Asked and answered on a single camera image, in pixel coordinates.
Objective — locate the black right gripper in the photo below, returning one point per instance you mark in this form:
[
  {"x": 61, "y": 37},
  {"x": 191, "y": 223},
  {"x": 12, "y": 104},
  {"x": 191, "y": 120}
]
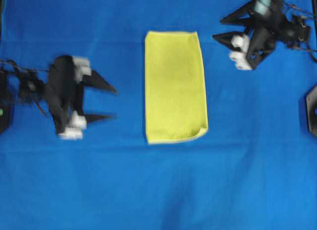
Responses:
[{"x": 263, "y": 21}]

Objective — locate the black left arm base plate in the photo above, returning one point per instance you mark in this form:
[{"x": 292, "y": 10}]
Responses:
[{"x": 6, "y": 105}]

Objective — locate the blue table cloth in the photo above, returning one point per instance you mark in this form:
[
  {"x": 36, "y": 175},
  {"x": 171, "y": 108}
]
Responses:
[{"x": 255, "y": 168}]

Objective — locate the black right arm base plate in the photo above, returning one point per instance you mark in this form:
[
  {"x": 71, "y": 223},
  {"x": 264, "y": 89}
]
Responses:
[{"x": 311, "y": 107}]

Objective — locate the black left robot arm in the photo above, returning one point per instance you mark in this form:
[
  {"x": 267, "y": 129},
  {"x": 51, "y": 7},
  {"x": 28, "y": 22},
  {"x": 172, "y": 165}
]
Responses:
[{"x": 26, "y": 85}]

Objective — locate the yellow-green microfibre towel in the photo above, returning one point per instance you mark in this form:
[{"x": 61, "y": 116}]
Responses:
[{"x": 175, "y": 91}]

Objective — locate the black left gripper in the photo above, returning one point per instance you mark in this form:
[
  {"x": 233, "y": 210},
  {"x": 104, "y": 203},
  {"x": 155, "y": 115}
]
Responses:
[{"x": 64, "y": 89}]

